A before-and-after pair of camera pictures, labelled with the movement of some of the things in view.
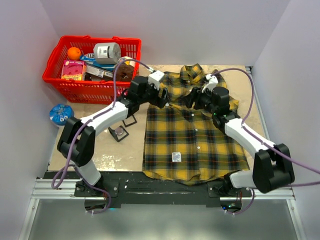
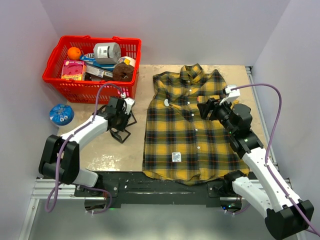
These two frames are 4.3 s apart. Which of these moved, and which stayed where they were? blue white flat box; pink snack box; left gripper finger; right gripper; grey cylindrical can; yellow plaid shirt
Moved: right gripper; left gripper finger
Stayed: yellow plaid shirt; grey cylindrical can; blue white flat box; pink snack box
